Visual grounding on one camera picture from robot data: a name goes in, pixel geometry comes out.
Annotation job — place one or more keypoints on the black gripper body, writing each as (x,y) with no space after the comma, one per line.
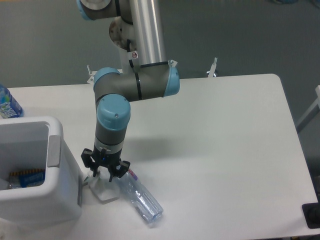
(105,159)

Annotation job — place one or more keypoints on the white plastic wrapper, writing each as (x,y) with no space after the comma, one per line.
(101,188)

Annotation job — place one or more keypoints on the blue snack packet in bin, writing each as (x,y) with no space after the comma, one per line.
(27,178)

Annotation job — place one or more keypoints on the white metal frame right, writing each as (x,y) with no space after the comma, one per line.
(310,113)

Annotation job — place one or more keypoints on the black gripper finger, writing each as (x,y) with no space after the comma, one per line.
(90,160)
(118,169)

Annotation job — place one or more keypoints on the clear plastic water bottle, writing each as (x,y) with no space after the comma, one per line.
(139,196)

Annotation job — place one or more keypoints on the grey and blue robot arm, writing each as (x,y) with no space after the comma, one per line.
(146,73)

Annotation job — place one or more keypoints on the blue labelled bottle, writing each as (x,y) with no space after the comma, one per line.
(9,107)

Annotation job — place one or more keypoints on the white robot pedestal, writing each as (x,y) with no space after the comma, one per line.
(119,33)

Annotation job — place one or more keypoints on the black clamp at table edge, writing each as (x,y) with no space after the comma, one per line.
(311,213)

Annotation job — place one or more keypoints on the white plastic trash can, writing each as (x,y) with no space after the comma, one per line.
(38,142)

